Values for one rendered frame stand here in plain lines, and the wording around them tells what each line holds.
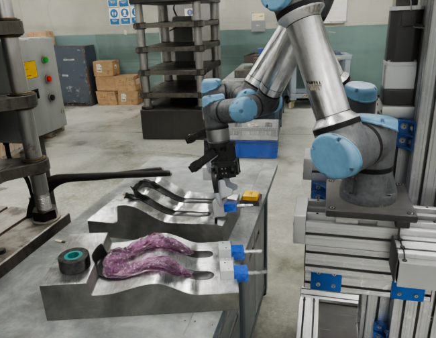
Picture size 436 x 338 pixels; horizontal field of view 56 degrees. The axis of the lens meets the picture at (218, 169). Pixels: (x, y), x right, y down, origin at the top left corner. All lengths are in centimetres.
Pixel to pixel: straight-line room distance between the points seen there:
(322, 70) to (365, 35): 681
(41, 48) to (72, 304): 115
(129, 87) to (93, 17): 151
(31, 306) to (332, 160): 89
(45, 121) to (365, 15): 654
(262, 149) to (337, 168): 366
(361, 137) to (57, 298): 85
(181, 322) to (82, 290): 26
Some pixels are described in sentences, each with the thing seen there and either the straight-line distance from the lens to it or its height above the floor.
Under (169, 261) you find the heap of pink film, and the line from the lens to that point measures 115.
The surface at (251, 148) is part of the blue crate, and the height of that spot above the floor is 12.
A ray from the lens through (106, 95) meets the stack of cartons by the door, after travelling 827.
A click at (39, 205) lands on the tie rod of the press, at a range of 176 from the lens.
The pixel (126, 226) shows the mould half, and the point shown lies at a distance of 147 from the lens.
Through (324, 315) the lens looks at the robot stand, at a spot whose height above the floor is 21.
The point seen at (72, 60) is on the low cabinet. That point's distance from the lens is 833.
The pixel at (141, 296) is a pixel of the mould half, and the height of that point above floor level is 86.
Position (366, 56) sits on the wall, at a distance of 785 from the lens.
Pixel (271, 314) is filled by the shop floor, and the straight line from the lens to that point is 237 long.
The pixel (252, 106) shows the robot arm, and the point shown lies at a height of 127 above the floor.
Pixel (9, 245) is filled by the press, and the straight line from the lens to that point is 166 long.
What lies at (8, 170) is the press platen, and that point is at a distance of 165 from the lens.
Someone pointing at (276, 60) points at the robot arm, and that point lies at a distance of 125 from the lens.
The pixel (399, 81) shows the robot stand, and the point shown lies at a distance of 135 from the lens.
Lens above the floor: 152
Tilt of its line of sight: 20 degrees down
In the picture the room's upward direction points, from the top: 2 degrees counter-clockwise
